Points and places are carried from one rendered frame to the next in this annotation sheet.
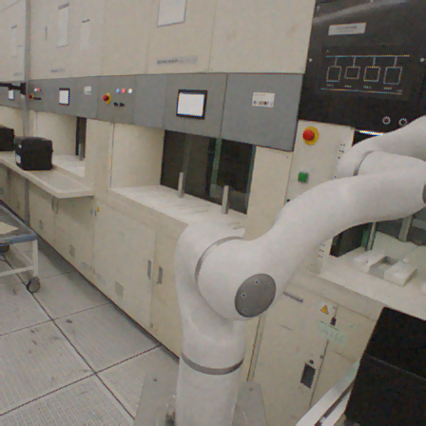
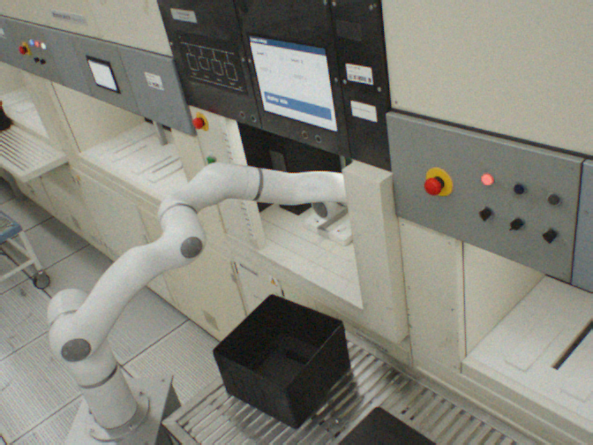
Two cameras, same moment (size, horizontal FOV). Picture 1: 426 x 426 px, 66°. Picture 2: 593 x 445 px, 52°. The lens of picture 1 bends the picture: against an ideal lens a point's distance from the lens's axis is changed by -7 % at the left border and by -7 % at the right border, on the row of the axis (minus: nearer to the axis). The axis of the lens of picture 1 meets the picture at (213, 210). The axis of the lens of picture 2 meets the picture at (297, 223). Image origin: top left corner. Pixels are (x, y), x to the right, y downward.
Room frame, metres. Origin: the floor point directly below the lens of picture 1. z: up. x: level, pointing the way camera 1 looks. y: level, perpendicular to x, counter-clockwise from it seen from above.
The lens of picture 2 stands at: (-0.59, -0.89, 2.14)
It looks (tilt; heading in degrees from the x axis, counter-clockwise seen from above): 34 degrees down; 10
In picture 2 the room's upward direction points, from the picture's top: 12 degrees counter-clockwise
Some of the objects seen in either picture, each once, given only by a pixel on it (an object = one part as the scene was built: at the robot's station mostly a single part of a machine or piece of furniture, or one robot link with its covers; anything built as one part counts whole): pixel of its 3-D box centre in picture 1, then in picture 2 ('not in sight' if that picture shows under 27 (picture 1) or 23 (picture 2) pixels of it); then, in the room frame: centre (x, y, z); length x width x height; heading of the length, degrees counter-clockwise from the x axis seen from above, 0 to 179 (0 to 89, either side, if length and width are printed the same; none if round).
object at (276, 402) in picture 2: (424, 380); (283, 357); (0.64, -0.54, 0.85); 0.28 x 0.28 x 0.17; 57
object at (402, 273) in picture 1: (385, 264); (342, 218); (1.26, -0.71, 0.89); 0.22 x 0.21 x 0.04; 137
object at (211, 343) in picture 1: (212, 288); (79, 334); (0.57, -0.02, 1.07); 0.19 x 0.12 x 0.24; 26
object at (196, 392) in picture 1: (206, 390); (108, 393); (0.54, -0.03, 0.85); 0.19 x 0.19 x 0.18
